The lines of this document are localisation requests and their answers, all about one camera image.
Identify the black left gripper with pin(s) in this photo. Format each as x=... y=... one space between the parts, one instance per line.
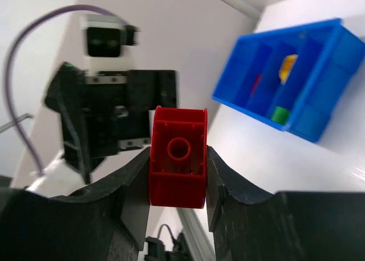
x=108 y=113

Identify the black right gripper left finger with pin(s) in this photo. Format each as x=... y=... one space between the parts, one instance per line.
x=106 y=220

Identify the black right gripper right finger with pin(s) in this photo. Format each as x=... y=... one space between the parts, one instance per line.
x=249 y=223

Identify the green two-stud brick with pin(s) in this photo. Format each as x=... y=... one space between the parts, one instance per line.
x=280 y=115

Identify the red long brick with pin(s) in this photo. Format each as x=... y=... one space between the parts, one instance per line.
x=255 y=85

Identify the yellow arch brick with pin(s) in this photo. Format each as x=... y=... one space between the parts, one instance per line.
x=286 y=67

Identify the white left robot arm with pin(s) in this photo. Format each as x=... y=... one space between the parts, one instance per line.
x=59 y=178

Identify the blue divided plastic bin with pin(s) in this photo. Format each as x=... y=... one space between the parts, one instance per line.
x=328 y=57

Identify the aluminium rail frame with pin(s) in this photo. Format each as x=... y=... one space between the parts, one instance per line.
x=198 y=241

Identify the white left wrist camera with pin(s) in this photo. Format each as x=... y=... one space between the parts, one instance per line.
x=105 y=36

